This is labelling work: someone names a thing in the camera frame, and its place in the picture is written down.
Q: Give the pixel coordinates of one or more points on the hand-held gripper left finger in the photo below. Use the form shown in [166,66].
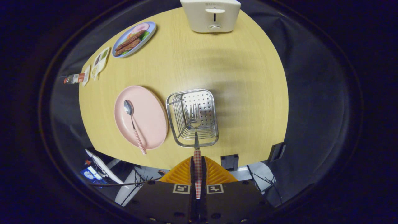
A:
[192,208]

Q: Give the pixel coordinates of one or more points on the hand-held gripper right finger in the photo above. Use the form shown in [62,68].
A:
[204,208]

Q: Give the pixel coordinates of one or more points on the black table clamp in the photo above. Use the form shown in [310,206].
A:
[276,151]
[229,161]

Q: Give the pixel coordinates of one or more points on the white flat panel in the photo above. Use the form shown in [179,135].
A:
[105,169]

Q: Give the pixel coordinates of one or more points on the pink plate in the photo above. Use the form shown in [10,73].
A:
[149,118]

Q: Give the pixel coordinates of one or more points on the blue lit screen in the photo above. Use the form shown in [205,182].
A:
[91,174]

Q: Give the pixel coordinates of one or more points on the white square coaster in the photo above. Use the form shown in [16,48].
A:
[87,74]

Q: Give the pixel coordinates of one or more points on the white condiment tray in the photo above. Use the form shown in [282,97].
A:
[101,62]

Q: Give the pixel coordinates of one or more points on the brown sausage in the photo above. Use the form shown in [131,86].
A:
[127,48]
[132,39]

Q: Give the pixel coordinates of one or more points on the clear bottle red label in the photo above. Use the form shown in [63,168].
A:
[74,78]

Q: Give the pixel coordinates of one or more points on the green lettuce leaf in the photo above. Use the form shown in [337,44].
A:
[145,35]

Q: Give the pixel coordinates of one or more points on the blue plate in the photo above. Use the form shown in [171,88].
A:
[149,28]

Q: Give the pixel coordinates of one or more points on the white toaster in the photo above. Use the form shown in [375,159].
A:
[202,21]

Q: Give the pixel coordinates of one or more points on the pink ham slice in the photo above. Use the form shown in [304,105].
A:
[140,28]

